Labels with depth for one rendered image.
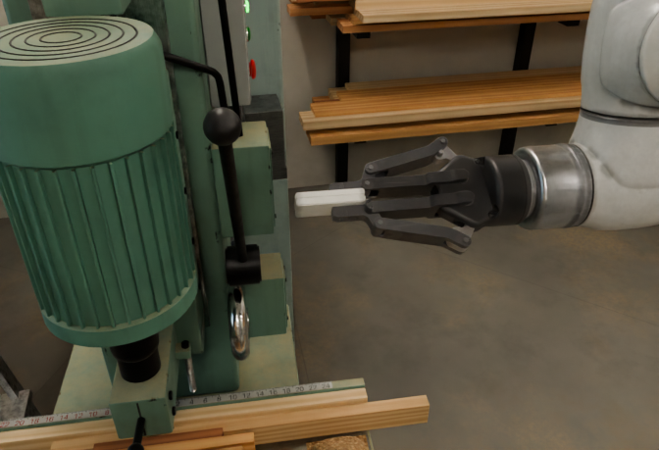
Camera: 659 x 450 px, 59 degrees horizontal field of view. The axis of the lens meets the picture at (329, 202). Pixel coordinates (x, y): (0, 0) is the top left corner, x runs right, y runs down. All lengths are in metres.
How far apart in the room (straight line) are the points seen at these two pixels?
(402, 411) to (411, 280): 1.75
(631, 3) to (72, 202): 0.54
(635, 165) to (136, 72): 0.48
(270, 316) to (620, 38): 0.64
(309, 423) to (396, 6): 1.96
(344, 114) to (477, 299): 1.01
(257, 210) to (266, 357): 0.41
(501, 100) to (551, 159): 2.31
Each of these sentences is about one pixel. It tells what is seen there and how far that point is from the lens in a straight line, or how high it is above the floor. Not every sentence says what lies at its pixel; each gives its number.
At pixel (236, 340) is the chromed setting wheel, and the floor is 1.04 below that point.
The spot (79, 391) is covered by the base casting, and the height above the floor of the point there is 0.80.
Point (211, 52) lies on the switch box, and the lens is 0.87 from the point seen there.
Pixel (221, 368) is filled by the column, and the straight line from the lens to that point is 1.09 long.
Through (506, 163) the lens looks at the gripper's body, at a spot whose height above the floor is 1.38.
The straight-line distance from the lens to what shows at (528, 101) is 2.99.
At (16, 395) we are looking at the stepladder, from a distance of 2.02.
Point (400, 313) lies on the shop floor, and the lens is 2.47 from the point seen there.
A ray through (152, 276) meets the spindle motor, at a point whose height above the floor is 1.27.
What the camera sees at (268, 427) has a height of 0.94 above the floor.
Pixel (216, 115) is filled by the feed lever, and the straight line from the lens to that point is 0.53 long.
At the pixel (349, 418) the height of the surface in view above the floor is 0.93.
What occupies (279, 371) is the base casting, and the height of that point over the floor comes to 0.80.
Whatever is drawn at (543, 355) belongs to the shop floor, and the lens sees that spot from 2.43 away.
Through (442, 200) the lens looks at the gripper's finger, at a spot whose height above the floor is 1.35.
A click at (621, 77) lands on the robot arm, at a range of 0.62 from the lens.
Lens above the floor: 1.65
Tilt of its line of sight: 32 degrees down
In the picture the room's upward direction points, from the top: straight up
